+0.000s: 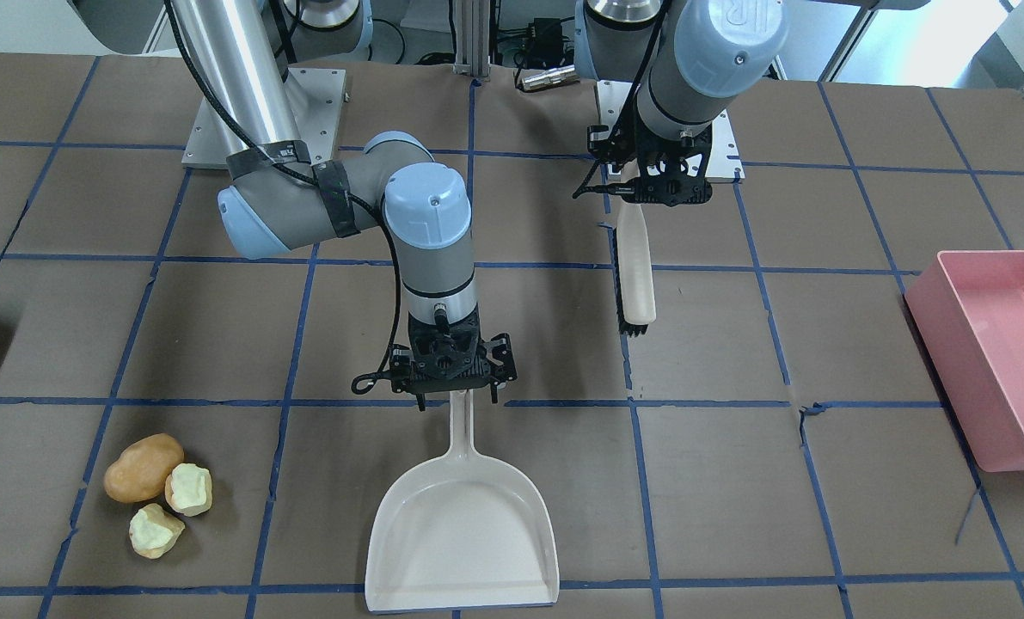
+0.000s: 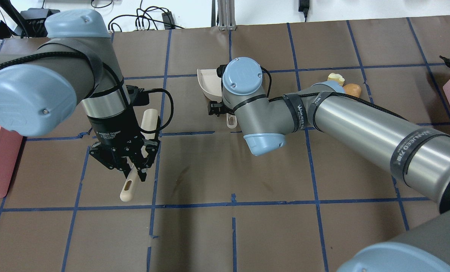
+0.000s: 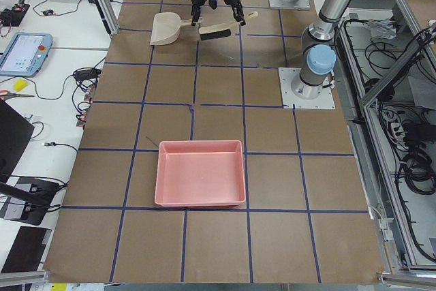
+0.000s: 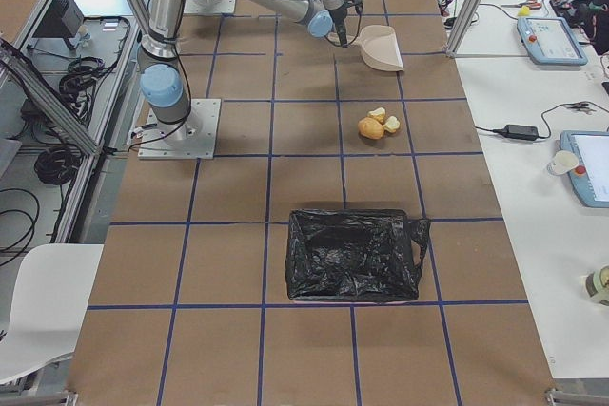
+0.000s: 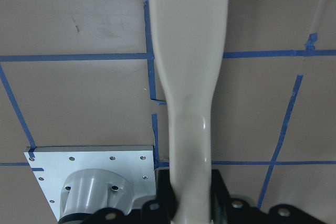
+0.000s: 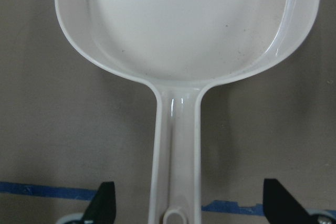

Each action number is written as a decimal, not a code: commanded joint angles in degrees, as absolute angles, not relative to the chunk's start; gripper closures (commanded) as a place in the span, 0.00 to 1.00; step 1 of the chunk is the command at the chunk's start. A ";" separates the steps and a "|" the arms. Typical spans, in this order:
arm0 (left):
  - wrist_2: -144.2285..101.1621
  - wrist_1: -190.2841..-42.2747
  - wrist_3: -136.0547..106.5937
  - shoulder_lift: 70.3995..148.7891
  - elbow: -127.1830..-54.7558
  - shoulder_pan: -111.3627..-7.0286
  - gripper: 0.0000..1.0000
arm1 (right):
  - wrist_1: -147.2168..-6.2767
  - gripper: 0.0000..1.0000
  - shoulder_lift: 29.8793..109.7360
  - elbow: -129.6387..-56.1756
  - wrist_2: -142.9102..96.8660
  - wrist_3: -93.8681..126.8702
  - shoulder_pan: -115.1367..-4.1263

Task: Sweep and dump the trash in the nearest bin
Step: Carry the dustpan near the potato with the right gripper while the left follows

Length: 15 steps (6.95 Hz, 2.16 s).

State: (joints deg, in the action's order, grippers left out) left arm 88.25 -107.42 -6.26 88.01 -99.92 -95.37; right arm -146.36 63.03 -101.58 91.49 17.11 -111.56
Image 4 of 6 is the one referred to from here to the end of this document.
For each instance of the brown potato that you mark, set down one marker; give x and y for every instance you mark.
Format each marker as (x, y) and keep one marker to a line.
(370, 128)

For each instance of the aluminium frame post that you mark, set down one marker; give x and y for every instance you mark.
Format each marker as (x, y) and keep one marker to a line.
(468, 2)

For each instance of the blue teach pendant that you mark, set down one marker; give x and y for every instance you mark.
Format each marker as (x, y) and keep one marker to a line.
(549, 41)
(589, 178)

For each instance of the tape roll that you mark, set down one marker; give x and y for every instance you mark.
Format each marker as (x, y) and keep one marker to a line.
(596, 285)

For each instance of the cream plastic dustpan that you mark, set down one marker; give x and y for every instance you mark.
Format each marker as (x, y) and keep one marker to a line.
(379, 48)

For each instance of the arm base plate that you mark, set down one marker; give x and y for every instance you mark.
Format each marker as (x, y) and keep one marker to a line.
(209, 7)
(196, 138)

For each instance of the orange handled scissors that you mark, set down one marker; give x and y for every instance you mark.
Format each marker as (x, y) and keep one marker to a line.
(531, 4)

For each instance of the white paper cup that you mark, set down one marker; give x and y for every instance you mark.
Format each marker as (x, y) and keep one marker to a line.
(562, 162)

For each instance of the white chair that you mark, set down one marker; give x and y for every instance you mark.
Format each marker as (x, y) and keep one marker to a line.
(49, 302)

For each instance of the pale peeled potato chunk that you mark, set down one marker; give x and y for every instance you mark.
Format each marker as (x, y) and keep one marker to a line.
(377, 114)

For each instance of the black power adapter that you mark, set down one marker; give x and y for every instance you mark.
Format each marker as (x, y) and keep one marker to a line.
(518, 132)

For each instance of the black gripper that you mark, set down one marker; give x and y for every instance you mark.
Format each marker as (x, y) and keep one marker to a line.
(340, 25)

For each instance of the blue teach pendant near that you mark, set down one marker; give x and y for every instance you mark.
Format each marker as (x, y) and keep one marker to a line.
(589, 178)

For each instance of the blue teach pendant far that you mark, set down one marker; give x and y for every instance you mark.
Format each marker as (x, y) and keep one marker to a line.
(549, 41)

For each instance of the bin with black trash bag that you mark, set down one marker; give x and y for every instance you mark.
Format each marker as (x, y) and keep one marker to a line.
(355, 255)

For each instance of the yellow sponge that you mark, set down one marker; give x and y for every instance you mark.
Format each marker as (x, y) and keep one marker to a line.
(524, 11)

